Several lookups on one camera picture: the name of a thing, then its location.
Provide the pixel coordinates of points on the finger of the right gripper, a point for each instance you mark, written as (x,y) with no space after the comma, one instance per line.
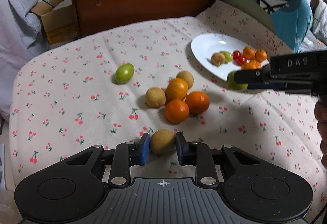
(265,85)
(252,75)

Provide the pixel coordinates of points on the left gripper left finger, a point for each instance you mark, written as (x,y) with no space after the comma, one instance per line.
(125,156)

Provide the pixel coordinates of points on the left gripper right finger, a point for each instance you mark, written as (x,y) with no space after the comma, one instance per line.
(202,157)

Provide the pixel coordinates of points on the orange tangerine four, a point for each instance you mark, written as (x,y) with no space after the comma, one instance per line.
(252,64)

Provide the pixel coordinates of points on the red cherry tomato long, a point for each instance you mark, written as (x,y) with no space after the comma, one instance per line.
(241,60)

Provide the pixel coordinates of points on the orange tangerine two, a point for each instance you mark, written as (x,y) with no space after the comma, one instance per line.
(261,55)

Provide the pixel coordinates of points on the orange tangerine one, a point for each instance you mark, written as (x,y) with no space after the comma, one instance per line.
(248,52)

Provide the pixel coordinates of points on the small green plum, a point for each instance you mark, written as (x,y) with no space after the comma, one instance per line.
(228,56)

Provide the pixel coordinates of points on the brown longan one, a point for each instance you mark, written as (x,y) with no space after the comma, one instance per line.
(218,59)

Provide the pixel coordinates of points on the orange tangerine five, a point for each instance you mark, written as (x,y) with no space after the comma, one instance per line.
(176,111)

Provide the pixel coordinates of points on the white floral plate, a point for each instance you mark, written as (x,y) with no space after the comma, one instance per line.
(205,45)

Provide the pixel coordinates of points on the red cherry tomato small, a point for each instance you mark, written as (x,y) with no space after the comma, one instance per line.
(236,54)

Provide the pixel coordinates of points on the orange tangerine six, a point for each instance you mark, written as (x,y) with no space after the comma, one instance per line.
(198,102)

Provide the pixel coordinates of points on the person right hand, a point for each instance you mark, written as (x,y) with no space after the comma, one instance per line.
(320,112)

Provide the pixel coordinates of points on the checkered sofa cover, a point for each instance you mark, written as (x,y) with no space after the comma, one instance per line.
(311,43)

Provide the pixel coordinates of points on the blue patterned pillow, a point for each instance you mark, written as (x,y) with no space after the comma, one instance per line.
(290,20)

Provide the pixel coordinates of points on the brown longan three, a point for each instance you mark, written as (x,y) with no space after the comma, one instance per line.
(155,97)

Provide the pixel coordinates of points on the orange tangerine seven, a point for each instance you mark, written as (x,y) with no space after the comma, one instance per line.
(177,89)

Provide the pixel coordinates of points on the cherry print tablecloth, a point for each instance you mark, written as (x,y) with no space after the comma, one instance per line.
(67,100)

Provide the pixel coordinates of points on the lone green plum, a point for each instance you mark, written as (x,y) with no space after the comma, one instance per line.
(124,73)

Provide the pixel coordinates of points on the cardboard box on floor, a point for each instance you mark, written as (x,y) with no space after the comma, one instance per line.
(57,20)

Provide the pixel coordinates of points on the blue gray hanging cloth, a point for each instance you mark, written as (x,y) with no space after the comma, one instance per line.
(21,41)

